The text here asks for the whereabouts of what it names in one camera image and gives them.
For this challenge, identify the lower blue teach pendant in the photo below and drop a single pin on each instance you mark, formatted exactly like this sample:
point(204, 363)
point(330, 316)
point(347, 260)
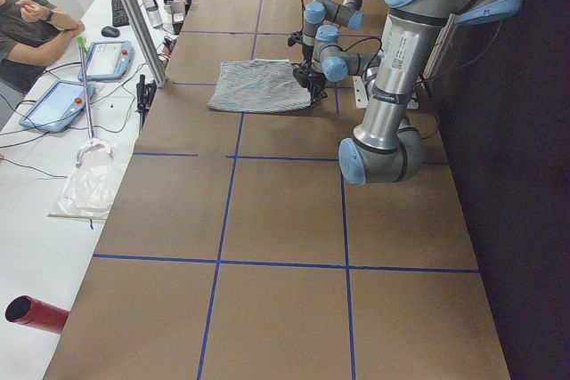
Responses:
point(58, 107)

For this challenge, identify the upper blue teach pendant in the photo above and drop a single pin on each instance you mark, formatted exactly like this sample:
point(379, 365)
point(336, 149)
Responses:
point(108, 61)

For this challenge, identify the aluminium frame post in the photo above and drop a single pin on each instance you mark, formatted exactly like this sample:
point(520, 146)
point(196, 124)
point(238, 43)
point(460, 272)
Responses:
point(143, 37)

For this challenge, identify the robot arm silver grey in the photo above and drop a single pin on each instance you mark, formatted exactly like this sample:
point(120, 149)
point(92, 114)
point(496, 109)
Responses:
point(384, 147)
point(346, 13)

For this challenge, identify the person in grey shirt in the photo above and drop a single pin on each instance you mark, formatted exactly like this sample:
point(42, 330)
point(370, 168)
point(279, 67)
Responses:
point(34, 35)

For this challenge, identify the blue teach pendant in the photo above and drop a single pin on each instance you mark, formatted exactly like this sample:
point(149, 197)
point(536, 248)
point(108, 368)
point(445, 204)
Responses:
point(108, 61)
point(58, 107)

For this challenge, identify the clear plastic bag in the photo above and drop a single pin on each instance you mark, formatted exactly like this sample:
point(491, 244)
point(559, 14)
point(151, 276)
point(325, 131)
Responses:
point(92, 186)

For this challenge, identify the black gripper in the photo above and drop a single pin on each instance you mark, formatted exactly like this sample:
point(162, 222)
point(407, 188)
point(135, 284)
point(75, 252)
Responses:
point(313, 82)
point(307, 52)

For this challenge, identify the red cylinder tube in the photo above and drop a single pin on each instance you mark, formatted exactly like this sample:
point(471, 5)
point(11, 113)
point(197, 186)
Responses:
point(31, 312)

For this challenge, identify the silver reacher grabber stick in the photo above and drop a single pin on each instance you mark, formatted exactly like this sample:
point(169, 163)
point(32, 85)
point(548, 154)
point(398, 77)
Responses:
point(93, 143)

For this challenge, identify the black keyboard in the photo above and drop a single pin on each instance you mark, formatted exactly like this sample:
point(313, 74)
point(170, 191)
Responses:
point(119, 15)

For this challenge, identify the water bottle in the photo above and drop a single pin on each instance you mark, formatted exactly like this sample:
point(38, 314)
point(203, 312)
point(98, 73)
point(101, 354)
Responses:
point(152, 10)

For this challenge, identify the black tripod on desk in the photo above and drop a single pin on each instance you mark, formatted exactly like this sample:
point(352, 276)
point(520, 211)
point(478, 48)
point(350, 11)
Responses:
point(145, 93)

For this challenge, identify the black computer mouse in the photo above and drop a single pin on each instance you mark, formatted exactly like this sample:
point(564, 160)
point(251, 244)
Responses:
point(109, 31)

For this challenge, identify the navy white striped polo shirt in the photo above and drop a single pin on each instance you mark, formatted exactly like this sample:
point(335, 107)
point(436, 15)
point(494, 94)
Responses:
point(258, 86)

